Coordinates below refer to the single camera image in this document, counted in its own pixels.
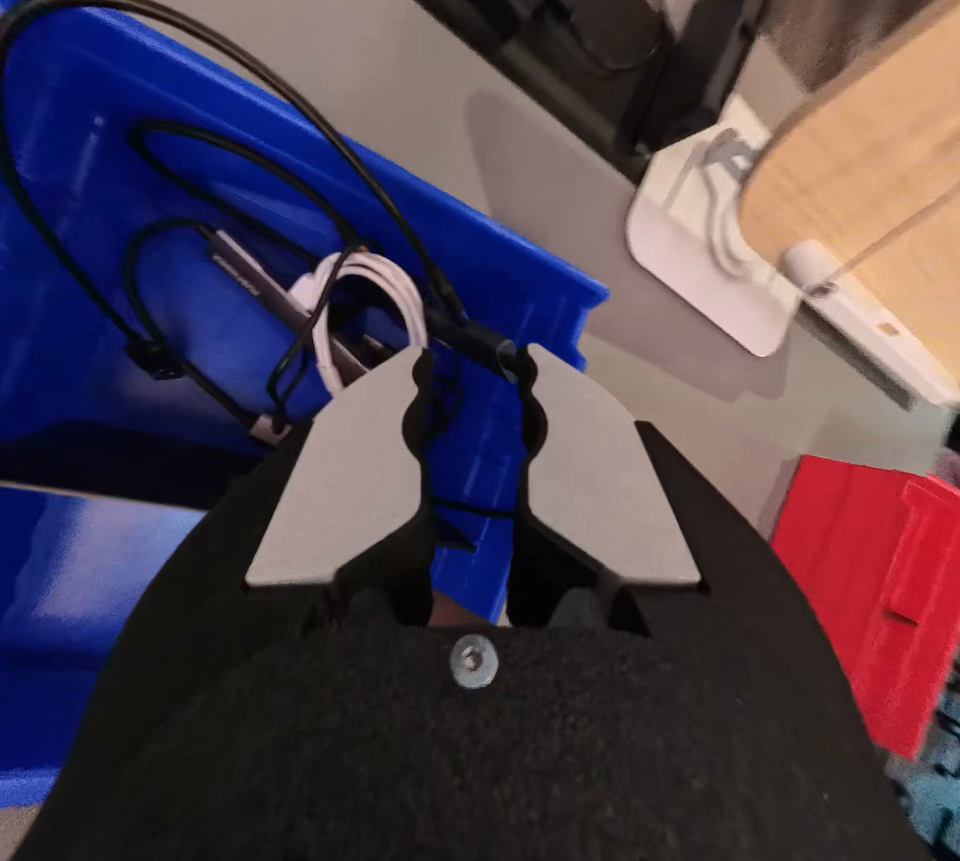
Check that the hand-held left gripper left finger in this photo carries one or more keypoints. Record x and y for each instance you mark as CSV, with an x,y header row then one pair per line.
x,y
352,471

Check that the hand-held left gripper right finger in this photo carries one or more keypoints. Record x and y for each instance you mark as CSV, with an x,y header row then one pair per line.
x,y
600,486

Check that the red plastic bin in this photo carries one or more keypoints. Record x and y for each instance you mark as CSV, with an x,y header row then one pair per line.
x,y
847,576

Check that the blue plastic bin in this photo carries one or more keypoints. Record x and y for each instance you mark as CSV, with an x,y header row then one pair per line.
x,y
67,201

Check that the wooden board stand white base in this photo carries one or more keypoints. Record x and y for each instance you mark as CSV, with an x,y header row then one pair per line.
x,y
847,186

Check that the black metal bracket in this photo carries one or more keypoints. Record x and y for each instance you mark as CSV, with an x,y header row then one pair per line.
x,y
697,73

